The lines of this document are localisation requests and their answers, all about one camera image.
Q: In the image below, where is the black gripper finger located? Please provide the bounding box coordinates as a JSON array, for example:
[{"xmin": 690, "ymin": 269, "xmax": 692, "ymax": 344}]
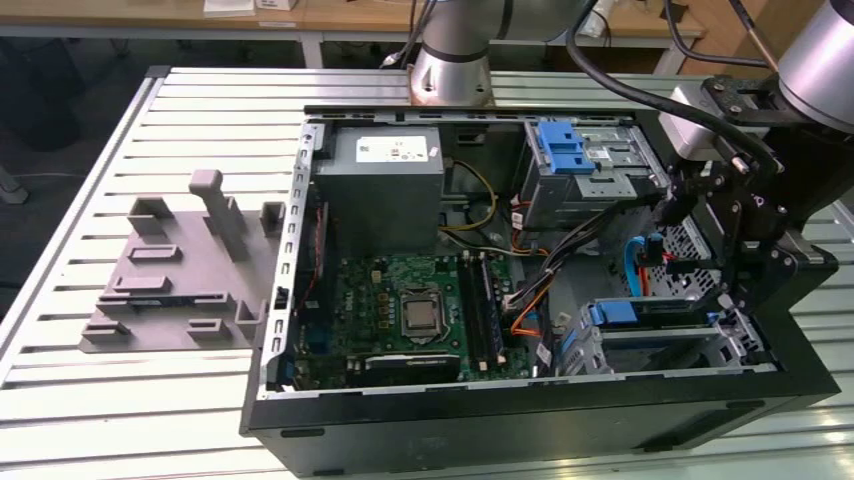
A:
[
  {"xmin": 720, "ymin": 234, "xmax": 840, "ymax": 316},
  {"xmin": 657, "ymin": 164, "xmax": 729, "ymax": 224}
]

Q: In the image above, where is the blue data wire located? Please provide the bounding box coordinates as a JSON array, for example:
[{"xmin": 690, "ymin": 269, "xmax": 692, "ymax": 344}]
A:
[{"xmin": 626, "ymin": 232, "xmax": 669, "ymax": 299}]

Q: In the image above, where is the metal disk bay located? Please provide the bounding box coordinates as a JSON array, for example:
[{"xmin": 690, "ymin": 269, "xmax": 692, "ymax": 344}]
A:
[{"xmin": 558, "ymin": 294, "xmax": 762, "ymax": 376}]

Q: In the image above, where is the metal drive cage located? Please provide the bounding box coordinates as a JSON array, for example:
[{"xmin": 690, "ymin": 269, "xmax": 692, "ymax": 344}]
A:
[{"xmin": 519, "ymin": 119, "xmax": 673, "ymax": 231}]

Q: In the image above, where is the blue drive latch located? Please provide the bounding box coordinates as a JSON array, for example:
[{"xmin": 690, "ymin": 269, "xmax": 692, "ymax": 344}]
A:
[{"xmin": 537, "ymin": 121, "xmax": 601, "ymax": 175}]

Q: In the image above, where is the wooden cabinet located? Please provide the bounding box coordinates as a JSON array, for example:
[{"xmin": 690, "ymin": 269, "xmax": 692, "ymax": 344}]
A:
[{"xmin": 680, "ymin": 0, "xmax": 822, "ymax": 81}]

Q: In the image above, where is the white plastic bag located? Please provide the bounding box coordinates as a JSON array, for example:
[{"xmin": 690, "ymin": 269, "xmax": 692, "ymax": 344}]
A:
[{"xmin": 586, "ymin": 0, "xmax": 613, "ymax": 39}]

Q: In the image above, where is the RAM stick with blue label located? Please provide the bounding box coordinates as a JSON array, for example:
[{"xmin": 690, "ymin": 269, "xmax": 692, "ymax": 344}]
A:
[{"xmin": 478, "ymin": 257, "xmax": 507, "ymax": 361}]

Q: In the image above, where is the grey power supply unit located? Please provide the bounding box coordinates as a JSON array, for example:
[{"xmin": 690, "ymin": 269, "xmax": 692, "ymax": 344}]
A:
[{"xmin": 313, "ymin": 124, "xmax": 447, "ymax": 259}]

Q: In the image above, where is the silver CPU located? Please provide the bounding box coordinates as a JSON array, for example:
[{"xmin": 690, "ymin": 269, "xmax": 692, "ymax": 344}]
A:
[{"xmin": 399, "ymin": 297, "xmax": 446, "ymax": 337}]

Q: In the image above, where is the green motherboard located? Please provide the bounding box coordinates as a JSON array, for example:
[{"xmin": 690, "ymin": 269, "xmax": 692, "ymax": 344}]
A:
[{"xmin": 293, "ymin": 252, "xmax": 535, "ymax": 389}]

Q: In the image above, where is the black graphics card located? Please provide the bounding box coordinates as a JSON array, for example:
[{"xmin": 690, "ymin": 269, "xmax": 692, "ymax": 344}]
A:
[{"xmin": 347, "ymin": 352, "xmax": 462, "ymax": 387}]

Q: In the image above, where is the black open PC case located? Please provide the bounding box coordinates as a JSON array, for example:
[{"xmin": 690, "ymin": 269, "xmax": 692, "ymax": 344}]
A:
[{"xmin": 238, "ymin": 104, "xmax": 841, "ymax": 476}]

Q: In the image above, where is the grey parts rack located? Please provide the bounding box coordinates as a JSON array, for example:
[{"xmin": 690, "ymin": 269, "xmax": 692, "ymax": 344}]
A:
[{"xmin": 78, "ymin": 168, "xmax": 289, "ymax": 355}]

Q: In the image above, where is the white paper box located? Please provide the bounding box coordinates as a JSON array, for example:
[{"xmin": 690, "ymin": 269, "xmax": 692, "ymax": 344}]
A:
[{"xmin": 203, "ymin": 0, "xmax": 257, "ymax": 19}]

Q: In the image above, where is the loose RAM stick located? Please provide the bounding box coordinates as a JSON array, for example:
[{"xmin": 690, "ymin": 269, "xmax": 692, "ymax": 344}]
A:
[{"xmin": 130, "ymin": 295, "xmax": 202, "ymax": 307}]

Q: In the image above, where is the wooden desk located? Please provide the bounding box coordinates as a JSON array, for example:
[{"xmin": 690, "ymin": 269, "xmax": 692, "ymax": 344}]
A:
[{"xmin": 0, "ymin": 0, "xmax": 709, "ymax": 69}]

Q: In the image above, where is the grey metal desk foot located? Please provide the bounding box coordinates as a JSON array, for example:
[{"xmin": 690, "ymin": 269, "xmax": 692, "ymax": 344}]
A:
[{"xmin": 0, "ymin": 164, "xmax": 28, "ymax": 204}]

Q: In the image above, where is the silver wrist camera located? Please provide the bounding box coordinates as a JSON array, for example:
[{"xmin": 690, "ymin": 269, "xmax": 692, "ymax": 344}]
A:
[{"xmin": 657, "ymin": 84, "xmax": 736, "ymax": 161}]

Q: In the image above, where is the black power wire connector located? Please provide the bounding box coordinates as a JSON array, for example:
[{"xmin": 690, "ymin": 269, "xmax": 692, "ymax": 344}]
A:
[{"xmin": 644, "ymin": 252, "xmax": 722, "ymax": 274}]

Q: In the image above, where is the black wire bundle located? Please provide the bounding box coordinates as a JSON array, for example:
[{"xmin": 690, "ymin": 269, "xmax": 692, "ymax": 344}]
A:
[{"xmin": 510, "ymin": 197, "xmax": 662, "ymax": 314}]

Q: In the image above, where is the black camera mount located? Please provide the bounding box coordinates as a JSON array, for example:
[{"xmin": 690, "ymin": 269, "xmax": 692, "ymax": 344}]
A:
[{"xmin": 697, "ymin": 74, "xmax": 786, "ymax": 126}]

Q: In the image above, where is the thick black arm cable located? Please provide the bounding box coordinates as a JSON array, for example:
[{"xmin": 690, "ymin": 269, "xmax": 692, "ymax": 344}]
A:
[{"xmin": 566, "ymin": 0, "xmax": 786, "ymax": 174}]

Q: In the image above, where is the yellow wire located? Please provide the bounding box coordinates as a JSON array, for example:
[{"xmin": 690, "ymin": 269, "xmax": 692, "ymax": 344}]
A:
[{"xmin": 439, "ymin": 158, "xmax": 499, "ymax": 234}]

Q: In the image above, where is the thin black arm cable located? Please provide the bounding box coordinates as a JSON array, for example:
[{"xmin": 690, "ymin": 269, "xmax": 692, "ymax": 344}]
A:
[{"xmin": 660, "ymin": 0, "xmax": 782, "ymax": 69}]

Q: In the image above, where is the orange wire bundle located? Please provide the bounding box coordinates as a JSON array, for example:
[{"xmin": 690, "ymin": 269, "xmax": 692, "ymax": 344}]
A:
[{"xmin": 510, "ymin": 309, "xmax": 542, "ymax": 336}]

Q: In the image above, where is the hanging cable with plug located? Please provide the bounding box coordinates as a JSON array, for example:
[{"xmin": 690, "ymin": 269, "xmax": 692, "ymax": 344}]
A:
[{"xmin": 379, "ymin": 0, "xmax": 429, "ymax": 69}]

